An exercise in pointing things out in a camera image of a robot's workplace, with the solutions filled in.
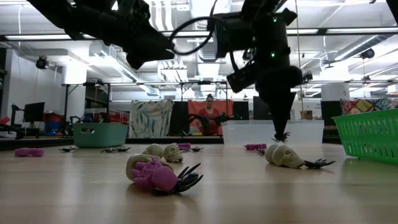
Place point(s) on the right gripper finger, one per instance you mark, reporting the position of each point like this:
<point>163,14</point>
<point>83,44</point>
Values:
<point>280,109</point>

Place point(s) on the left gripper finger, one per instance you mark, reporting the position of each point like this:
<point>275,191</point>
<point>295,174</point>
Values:
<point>149,51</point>

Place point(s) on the cream plastic skull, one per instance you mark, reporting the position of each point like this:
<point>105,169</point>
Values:
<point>154,151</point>
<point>136,160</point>
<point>286,157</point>
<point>173,154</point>

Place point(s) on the purple plastic toy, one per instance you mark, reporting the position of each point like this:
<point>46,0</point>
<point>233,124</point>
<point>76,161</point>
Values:
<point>184,145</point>
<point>255,147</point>
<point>158,179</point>
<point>29,152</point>

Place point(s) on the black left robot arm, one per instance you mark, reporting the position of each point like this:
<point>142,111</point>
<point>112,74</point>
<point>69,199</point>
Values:
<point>62,12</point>

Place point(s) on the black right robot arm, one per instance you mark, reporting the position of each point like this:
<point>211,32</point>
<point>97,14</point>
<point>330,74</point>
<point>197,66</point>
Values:
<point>236,34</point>

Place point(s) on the brown cardboard box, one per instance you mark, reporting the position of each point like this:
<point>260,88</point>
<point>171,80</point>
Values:
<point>308,115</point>

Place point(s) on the black flat panel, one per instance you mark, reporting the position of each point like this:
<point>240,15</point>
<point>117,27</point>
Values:
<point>180,118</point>
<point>241,109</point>

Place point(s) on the clear plastic bin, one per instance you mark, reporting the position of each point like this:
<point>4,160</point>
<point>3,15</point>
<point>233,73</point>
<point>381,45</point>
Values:
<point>248,133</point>

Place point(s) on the leaf print cloth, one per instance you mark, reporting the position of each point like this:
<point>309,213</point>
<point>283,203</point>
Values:
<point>149,118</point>

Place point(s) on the person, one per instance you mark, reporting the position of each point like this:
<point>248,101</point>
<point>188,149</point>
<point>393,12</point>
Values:
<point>211,102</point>

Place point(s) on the orange backdrop board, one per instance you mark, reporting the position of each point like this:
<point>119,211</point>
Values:
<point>196,107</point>

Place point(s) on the colourful patterned cloth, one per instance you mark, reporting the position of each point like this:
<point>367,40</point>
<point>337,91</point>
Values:
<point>367,105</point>

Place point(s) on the green plastic basket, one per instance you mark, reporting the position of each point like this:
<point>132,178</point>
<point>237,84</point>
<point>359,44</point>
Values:
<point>367,137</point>

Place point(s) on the black ceiling spotlight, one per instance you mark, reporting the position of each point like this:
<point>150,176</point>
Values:
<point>368,53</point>
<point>41,63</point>

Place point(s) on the teal plastic basket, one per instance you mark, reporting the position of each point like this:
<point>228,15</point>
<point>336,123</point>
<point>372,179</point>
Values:
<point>105,137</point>

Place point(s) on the red storage box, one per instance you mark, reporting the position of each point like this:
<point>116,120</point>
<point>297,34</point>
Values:
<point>53,117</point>

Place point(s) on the blue storage box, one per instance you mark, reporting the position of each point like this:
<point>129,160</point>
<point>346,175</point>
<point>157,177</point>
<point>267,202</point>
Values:
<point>53,127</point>

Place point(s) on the background robot station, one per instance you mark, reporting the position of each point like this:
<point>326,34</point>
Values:
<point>14,110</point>

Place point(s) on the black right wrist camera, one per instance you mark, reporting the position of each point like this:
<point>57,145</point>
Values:
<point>242,79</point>

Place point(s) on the black aluminium table frame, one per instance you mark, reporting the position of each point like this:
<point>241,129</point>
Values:
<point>46,143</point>

